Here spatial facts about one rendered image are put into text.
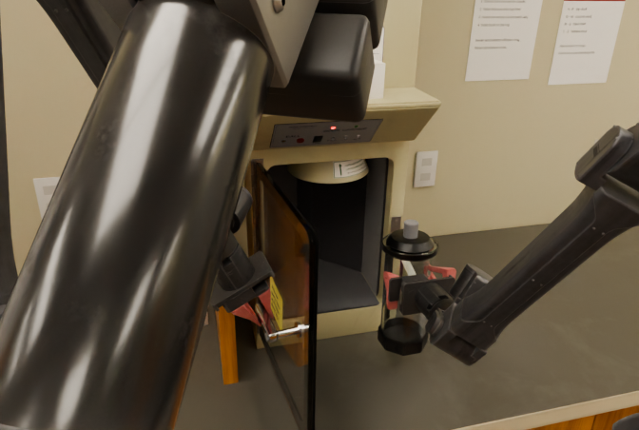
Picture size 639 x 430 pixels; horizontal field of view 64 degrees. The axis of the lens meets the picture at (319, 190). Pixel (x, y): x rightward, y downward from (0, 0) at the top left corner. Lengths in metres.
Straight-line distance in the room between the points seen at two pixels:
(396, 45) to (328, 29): 0.79
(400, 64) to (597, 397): 0.77
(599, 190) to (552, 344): 0.74
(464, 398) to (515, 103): 0.92
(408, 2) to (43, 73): 0.86
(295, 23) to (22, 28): 1.23
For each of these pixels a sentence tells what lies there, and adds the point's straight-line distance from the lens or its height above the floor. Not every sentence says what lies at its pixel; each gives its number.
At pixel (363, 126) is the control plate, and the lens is 0.92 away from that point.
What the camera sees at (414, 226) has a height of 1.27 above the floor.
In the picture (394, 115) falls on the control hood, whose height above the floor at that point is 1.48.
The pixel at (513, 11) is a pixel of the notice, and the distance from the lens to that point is 1.62.
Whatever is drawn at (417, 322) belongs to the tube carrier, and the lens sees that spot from 1.07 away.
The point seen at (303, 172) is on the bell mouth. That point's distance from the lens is 1.06.
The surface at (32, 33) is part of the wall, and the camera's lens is 1.39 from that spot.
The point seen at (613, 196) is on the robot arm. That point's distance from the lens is 0.64.
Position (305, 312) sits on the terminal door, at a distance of 0.77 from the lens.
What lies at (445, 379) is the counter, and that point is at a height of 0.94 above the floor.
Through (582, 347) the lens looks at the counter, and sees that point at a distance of 1.35.
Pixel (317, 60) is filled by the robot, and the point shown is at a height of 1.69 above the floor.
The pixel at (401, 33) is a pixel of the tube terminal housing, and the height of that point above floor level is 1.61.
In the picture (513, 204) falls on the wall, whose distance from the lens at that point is 1.83.
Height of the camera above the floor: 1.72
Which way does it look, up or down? 23 degrees down
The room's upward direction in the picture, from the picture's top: 1 degrees clockwise
